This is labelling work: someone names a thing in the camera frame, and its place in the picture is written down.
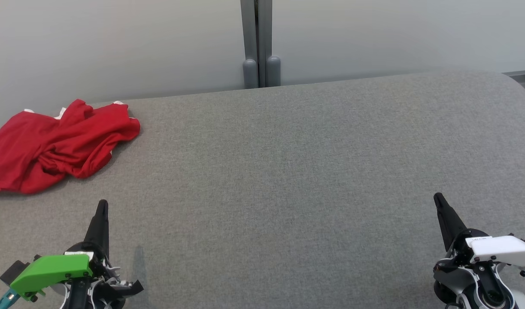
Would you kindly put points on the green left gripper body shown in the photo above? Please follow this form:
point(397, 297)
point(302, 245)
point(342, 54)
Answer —
point(52, 270)

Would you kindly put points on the grey partition base rail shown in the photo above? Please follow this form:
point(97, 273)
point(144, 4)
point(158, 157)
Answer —
point(522, 73)

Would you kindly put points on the red jersey with white sleeves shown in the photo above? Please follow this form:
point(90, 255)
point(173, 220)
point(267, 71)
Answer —
point(13, 159)

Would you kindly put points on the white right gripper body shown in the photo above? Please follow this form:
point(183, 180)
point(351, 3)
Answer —
point(502, 249)

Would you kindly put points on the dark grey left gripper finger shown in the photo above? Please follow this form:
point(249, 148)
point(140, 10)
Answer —
point(101, 227)

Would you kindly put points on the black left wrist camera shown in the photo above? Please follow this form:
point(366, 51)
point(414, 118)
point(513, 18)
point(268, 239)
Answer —
point(14, 269)

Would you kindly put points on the grey partition post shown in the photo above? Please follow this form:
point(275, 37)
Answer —
point(257, 43)

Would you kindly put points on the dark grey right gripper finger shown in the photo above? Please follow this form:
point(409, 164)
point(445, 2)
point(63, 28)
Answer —
point(449, 223)

